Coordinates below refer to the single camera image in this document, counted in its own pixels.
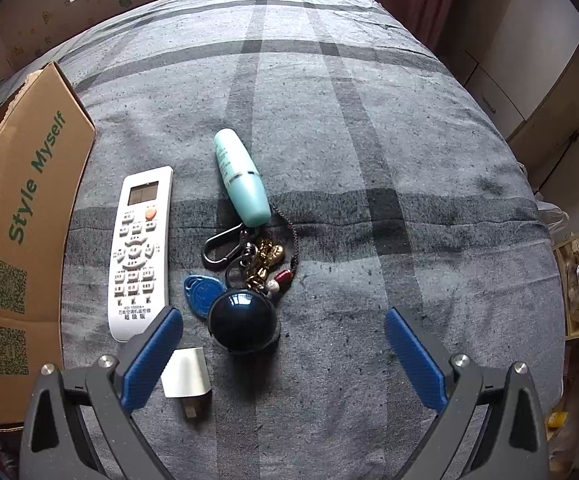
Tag keychain with blue tags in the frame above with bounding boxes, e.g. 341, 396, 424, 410
184, 205, 303, 321

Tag white remote control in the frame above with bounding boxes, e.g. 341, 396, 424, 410
108, 166, 174, 343

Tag grey plaid blanket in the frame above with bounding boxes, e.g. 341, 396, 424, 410
0, 0, 570, 480

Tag glossy black ball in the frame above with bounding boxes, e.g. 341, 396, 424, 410
207, 287, 278, 356

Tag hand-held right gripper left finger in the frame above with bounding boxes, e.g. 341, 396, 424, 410
20, 305, 185, 480

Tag brown cardboard box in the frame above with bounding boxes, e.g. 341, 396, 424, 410
0, 60, 98, 431

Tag small white charger adapter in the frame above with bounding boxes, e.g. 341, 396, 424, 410
162, 346, 211, 420

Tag beige cabinet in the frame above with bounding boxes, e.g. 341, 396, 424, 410
434, 0, 579, 196

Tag white plastic bag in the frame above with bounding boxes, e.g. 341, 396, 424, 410
534, 199, 571, 242

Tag teal plastic bottle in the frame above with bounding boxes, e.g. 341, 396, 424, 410
214, 128, 272, 227

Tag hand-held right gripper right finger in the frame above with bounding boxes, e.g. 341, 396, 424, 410
384, 307, 550, 480

